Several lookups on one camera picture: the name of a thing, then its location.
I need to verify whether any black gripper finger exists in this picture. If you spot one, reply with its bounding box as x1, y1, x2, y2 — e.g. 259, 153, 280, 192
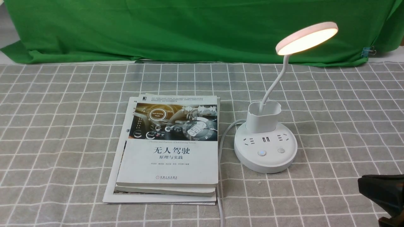
358, 174, 404, 227

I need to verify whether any white desk lamp with sockets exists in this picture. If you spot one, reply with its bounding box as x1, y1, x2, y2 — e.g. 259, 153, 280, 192
234, 21, 339, 174

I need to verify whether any blue binder clip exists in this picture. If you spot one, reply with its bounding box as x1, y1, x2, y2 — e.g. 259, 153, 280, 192
360, 46, 377, 58

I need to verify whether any middle book in stack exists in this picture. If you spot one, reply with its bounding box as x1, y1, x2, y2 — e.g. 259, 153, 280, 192
114, 93, 221, 197

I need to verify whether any self-driving book top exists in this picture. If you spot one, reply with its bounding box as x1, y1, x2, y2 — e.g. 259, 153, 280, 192
116, 95, 219, 188

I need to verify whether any bottom white book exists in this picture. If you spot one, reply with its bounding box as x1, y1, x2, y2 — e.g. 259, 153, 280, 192
102, 97, 217, 206

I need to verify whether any green backdrop cloth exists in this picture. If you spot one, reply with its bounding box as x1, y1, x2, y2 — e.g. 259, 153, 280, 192
1, 0, 403, 67

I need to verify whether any white lamp power cable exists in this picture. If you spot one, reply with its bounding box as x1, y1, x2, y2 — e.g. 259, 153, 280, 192
217, 119, 247, 227

